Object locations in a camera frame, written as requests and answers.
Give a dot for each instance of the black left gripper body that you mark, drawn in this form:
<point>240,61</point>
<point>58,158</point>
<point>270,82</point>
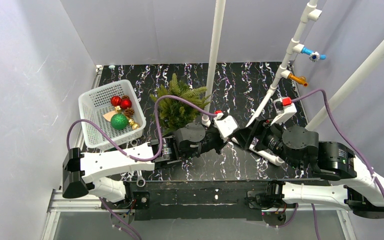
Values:
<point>216,139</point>

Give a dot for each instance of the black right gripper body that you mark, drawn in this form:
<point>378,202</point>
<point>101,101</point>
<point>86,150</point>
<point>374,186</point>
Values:
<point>256,135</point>

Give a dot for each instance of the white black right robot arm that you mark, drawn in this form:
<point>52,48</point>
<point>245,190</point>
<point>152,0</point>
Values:
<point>355,188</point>

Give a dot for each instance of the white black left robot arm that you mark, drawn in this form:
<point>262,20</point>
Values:
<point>86,173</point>

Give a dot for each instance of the orange brass tap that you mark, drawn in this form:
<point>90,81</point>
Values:
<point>301,80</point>

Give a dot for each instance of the gold bell ornament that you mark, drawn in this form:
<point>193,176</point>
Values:
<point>133,124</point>

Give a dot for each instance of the silver combination wrench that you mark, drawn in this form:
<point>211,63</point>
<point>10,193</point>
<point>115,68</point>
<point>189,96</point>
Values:
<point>140,182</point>

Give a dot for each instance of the brown pine cone ornament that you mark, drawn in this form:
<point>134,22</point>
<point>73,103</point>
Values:
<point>129,112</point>

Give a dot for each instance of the blue tap valve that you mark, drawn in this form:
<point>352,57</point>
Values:
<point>313,56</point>

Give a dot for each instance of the green glitter bauble ornament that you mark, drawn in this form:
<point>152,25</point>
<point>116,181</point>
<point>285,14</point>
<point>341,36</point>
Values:
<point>119,121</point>

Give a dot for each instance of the red bauble ornament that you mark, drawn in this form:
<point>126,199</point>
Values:
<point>126,103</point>
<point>116,100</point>

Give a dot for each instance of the white plastic basket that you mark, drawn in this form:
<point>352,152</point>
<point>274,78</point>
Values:
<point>94,105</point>

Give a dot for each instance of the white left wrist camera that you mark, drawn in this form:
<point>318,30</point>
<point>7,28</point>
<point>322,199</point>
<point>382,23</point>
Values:
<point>225,124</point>

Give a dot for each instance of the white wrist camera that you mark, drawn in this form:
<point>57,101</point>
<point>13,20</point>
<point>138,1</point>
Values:
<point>285,109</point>
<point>225,124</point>

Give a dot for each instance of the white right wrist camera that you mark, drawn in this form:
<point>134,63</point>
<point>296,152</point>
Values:
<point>285,109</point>

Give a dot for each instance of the black front mounting rail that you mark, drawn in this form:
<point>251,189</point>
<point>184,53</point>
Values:
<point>211,199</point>

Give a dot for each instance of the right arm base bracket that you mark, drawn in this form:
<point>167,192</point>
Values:
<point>273,210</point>

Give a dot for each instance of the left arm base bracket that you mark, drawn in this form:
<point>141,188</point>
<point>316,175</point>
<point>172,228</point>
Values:
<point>134,198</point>

